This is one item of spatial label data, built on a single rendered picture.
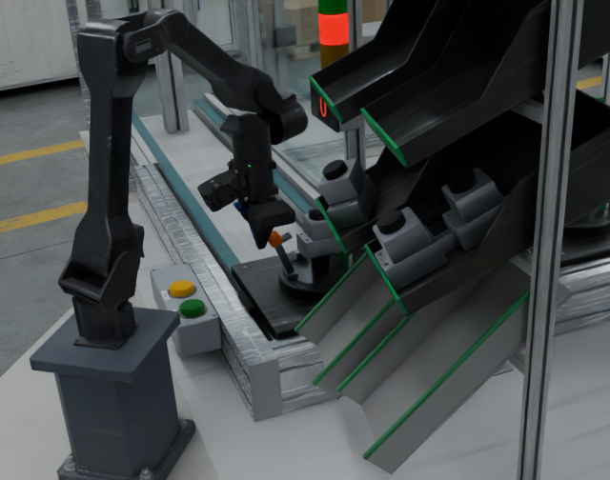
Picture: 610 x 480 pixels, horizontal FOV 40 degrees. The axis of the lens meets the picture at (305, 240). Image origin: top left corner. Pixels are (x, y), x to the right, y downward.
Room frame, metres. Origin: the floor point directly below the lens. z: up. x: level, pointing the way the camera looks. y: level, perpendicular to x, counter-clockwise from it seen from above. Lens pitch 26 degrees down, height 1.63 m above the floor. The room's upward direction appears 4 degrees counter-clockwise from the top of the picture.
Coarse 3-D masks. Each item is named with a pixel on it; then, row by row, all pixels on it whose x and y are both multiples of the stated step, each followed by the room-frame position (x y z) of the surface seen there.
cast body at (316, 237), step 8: (304, 216) 1.20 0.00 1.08; (312, 216) 1.19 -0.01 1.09; (320, 216) 1.18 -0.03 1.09; (304, 224) 1.20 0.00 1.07; (312, 224) 1.17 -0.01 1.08; (320, 224) 1.18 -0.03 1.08; (328, 224) 1.18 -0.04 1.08; (304, 232) 1.21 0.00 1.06; (312, 232) 1.17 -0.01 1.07; (320, 232) 1.18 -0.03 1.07; (328, 232) 1.18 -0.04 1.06; (296, 240) 1.20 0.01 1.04; (304, 240) 1.18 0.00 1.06; (312, 240) 1.18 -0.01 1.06; (320, 240) 1.18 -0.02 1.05; (328, 240) 1.18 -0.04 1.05; (336, 240) 1.18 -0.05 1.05; (304, 248) 1.17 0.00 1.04; (312, 248) 1.17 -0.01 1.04; (320, 248) 1.18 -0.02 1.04; (328, 248) 1.18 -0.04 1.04; (336, 248) 1.18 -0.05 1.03; (304, 256) 1.17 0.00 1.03; (312, 256) 1.17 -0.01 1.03
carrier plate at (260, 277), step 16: (272, 256) 1.30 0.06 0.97; (288, 256) 1.29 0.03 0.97; (240, 272) 1.24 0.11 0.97; (256, 272) 1.24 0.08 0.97; (272, 272) 1.23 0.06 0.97; (256, 288) 1.19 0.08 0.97; (272, 288) 1.18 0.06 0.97; (256, 304) 1.14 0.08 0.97; (272, 304) 1.13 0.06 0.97; (288, 304) 1.13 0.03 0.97; (304, 304) 1.12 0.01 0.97; (272, 320) 1.08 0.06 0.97; (288, 320) 1.08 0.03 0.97
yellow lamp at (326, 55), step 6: (324, 48) 1.40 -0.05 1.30; (330, 48) 1.39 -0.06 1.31; (336, 48) 1.39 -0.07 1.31; (342, 48) 1.40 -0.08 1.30; (348, 48) 1.41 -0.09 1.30; (324, 54) 1.40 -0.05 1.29; (330, 54) 1.39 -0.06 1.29; (336, 54) 1.39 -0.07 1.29; (342, 54) 1.39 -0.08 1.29; (324, 60) 1.40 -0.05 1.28; (330, 60) 1.39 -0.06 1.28; (324, 66) 1.40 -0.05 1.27
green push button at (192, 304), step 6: (186, 300) 1.16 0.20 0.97; (192, 300) 1.15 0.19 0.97; (198, 300) 1.15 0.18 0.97; (180, 306) 1.14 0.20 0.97; (186, 306) 1.14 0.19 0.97; (192, 306) 1.14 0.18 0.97; (198, 306) 1.13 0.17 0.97; (204, 306) 1.14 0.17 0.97; (180, 312) 1.13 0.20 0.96; (186, 312) 1.12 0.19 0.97; (192, 312) 1.12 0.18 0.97; (198, 312) 1.12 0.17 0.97
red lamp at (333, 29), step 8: (320, 16) 1.40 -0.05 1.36; (328, 16) 1.39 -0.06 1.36; (336, 16) 1.39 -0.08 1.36; (344, 16) 1.40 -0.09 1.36; (320, 24) 1.41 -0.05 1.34; (328, 24) 1.39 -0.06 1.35; (336, 24) 1.39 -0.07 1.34; (344, 24) 1.40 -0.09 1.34; (320, 32) 1.41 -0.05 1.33; (328, 32) 1.39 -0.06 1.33; (336, 32) 1.39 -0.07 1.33; (344, 32) 1.40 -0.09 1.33; (320, 40) 1.41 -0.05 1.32; (328, 40) 1.39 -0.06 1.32; (336, 40) 1.39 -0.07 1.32; (344, 40) 1.40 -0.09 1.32
